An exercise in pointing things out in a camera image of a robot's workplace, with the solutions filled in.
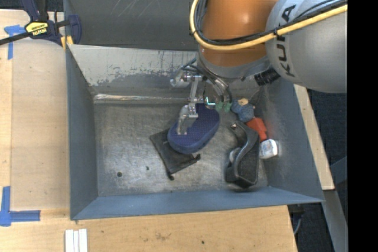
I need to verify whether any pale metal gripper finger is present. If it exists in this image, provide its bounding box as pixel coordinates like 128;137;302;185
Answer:
188;103;200;121
176;105;191;136

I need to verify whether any white bottle with orange cap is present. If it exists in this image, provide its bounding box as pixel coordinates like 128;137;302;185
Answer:
246;117;280;161

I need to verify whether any pale wood board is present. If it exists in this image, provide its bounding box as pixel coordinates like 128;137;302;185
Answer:
10;38;71;212

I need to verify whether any black plastic scoop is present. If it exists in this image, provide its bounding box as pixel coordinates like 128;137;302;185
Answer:
224;120;261;189

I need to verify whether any black flat cloth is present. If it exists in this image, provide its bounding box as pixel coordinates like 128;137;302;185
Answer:
149;129;201;182

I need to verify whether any grey metal bin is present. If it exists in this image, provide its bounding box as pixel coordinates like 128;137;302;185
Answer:
61;0;326;221

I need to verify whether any blue toy figure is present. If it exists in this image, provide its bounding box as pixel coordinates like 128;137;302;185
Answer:
230;98;256;123

